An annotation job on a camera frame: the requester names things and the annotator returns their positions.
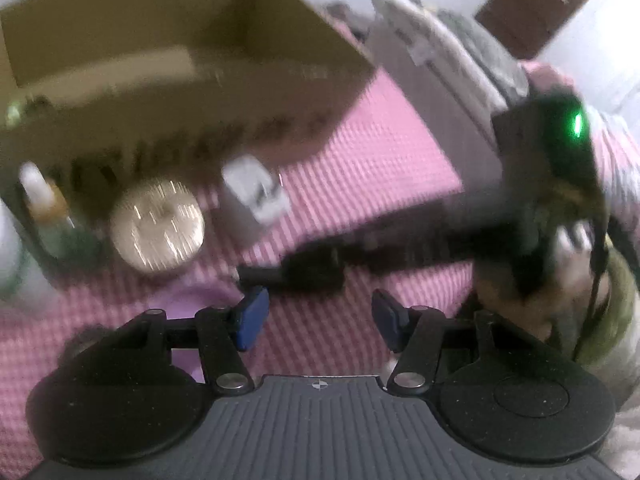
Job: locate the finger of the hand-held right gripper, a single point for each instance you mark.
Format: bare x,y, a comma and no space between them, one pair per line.
320,267

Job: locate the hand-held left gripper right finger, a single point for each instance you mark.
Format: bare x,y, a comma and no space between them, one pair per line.
386,320

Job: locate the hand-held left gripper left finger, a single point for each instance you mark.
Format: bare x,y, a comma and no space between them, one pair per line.
252,317

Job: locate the purple round lid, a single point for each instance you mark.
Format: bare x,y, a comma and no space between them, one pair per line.
200,296

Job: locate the round gold tin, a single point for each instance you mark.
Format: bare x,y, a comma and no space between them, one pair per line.
157,225

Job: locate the dropper bottle with white cap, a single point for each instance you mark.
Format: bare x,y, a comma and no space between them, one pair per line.
60,220

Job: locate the white plastic bottle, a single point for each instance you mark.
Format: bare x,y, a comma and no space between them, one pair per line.
20,270

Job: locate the brown cardboard box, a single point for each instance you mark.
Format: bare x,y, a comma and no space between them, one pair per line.
175,35

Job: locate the person's right forearm green sleeve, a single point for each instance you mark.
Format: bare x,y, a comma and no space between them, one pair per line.
617,305

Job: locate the person's right hand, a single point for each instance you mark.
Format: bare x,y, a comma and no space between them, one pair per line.
575,242

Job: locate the pink checked blanket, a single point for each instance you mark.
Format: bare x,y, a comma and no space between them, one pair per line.
380,170

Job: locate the folded grey white bedding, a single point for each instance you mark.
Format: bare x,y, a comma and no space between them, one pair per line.
450,60

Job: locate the brown wooden door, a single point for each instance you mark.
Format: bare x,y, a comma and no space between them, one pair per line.
540,0

